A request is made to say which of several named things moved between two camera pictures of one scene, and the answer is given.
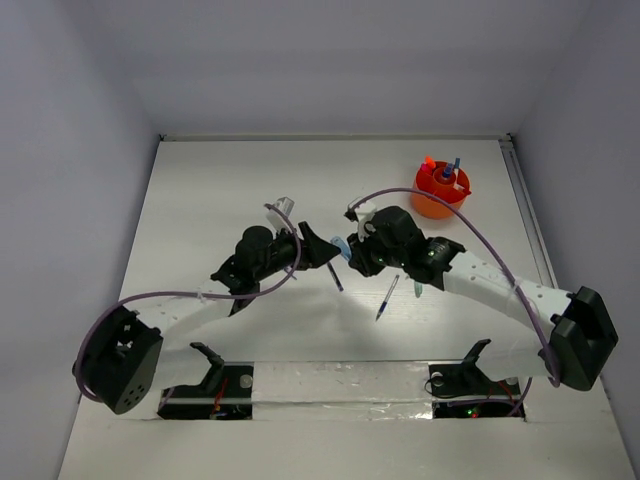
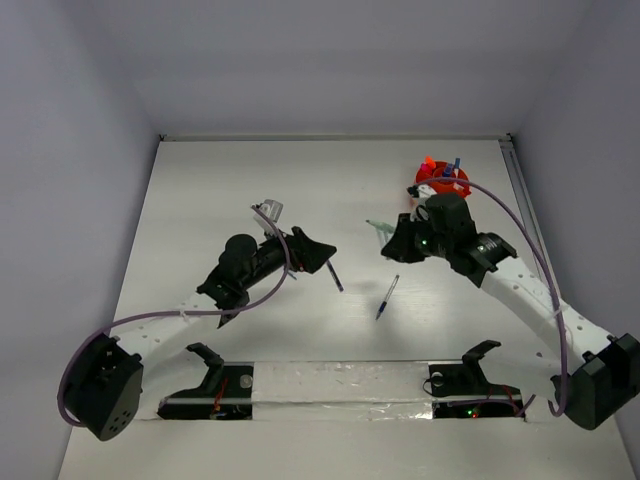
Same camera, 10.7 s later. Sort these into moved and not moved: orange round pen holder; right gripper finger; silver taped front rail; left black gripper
Moved: right gripper finger
Not moved: orange round pen holder; left black gripper; silver taped front rail
